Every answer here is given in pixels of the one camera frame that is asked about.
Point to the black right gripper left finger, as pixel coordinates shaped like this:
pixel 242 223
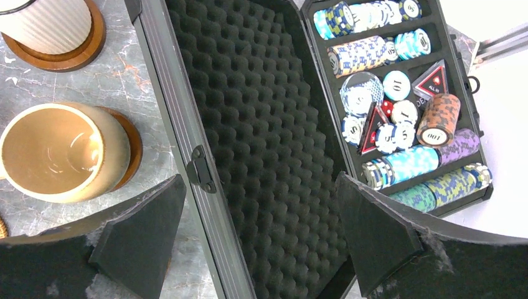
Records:
pixel 121 251

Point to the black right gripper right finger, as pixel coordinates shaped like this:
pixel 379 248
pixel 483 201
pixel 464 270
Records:
pixel 400 252

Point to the brown wooden coaster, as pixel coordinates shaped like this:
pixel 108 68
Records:
pixel 78 58
pixel 136 145

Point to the beige mug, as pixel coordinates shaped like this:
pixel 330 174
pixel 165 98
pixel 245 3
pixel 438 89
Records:
pixel 64 152

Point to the woven rattan coaster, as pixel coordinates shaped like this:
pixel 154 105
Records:
pixel 4 231

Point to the cream mug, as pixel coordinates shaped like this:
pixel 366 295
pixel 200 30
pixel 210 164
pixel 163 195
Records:
pixel 47 26

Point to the poker chips in case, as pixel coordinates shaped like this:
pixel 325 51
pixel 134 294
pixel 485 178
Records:
pixel 400 101

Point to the black poker chip case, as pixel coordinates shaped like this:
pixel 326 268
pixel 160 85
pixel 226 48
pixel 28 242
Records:
pixel 253 113

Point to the aluminium frame rail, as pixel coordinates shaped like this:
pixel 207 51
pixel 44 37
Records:
pixel 512 42

